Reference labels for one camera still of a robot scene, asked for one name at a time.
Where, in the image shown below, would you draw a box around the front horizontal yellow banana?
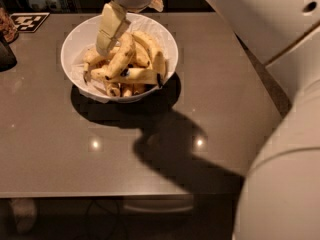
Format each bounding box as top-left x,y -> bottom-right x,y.
90,68 -> 164,87

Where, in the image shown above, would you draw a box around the black white fiducial marker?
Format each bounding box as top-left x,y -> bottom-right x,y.
11,12 -> 49,33

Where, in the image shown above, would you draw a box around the left yellow banana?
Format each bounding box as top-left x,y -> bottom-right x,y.
83,47 -> 119,71

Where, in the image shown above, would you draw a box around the spotted yellow banana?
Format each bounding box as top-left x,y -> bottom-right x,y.
105,32 -> 135,79

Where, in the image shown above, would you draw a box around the white bowl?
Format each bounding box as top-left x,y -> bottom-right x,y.
61,13 -> 179,103

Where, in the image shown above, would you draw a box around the small banana pieces at bottom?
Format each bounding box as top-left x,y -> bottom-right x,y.
104,81 -> 147,97

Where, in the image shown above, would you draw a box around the dark object at left edge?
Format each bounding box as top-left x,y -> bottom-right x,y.
0,33 -> 17,71

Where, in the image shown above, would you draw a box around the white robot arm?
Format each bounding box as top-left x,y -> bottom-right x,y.
205,0 -> 320,240

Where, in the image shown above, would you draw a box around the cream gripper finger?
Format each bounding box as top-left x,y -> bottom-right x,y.
96,1 -> 131,56
148,0 -> 164,12

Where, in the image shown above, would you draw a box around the right curved yellow banana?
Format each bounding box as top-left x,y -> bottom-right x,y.
132,31 -> 166,79

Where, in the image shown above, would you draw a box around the jar with brown contents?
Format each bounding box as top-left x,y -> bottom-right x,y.
0,7 -> 19,43

